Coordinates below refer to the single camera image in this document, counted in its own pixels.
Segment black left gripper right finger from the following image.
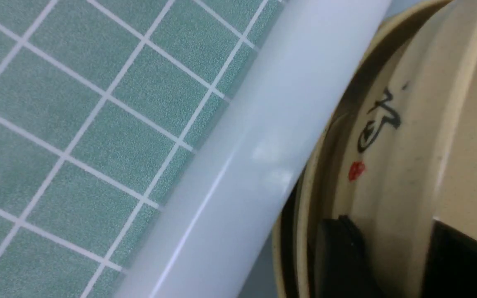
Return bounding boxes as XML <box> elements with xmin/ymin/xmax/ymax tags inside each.
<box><xmin>423</xmin><ymin>222</ymin><xmax>477</xmax><ymax>298</ymax></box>

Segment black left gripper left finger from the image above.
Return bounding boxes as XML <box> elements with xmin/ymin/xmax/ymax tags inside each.
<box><xmin>314</xmin><ymin>215</ymin><xmax>384</xmax><ymax>298</ymax></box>

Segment yellow noodle bowl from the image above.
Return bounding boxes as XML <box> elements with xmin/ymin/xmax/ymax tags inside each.
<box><xmin>296</xmin><ymin>0</ymin><xmax>477</xmax><ymax>298</ymax></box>

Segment yellow bowl in tub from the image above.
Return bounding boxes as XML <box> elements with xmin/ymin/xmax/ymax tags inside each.
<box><xmin>271</xmin><ymin>0</ymin><xmax>448</xmax><ymax>298</ymax></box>

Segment white plastic tub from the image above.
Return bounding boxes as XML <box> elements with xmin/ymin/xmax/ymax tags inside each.
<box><xmin>114</xmin><ymin>0</ymin><xmax>416</xmax><ymax>298</ymax></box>

